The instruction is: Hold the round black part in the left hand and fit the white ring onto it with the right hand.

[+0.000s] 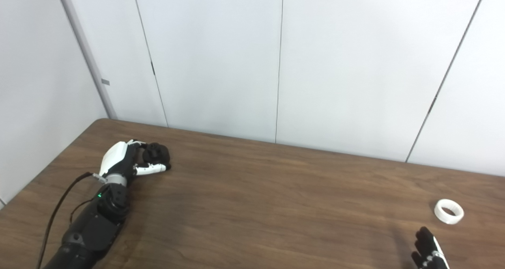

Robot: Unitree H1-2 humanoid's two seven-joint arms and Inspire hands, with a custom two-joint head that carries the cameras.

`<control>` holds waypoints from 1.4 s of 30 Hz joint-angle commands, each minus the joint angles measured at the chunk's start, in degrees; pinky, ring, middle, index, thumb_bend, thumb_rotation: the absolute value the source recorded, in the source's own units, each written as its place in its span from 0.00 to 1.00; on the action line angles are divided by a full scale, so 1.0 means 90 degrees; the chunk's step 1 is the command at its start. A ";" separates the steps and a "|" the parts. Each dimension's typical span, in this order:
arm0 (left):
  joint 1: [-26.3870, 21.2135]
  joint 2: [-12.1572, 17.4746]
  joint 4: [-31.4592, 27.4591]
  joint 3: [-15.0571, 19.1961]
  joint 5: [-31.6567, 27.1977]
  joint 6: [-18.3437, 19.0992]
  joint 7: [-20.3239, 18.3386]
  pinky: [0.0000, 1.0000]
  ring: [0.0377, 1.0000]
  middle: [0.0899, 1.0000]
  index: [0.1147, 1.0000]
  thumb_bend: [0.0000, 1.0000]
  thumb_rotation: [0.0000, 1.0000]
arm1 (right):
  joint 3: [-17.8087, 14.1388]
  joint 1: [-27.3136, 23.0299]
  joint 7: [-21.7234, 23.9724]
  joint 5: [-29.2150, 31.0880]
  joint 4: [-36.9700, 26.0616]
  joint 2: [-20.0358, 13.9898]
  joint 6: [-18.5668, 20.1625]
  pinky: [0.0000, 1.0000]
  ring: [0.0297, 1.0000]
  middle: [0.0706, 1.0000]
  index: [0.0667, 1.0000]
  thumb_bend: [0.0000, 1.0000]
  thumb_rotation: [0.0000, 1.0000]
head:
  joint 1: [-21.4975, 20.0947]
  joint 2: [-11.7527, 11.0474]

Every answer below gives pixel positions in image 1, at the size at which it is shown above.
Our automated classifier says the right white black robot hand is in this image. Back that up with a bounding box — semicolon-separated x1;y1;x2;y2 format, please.
411;226;450;269

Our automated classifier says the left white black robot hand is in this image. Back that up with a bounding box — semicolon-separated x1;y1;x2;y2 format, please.
99;140;172;179

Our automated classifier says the white plastic ring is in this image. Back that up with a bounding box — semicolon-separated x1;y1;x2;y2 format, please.
434;199;464;224

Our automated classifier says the round black plastic part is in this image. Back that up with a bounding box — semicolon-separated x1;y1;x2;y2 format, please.
142;142;171;165

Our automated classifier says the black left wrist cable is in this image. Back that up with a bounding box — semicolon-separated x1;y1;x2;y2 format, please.
36;172;107;269

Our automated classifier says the grey wall corner trim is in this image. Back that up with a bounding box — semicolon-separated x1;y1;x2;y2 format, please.
54;0;118;120

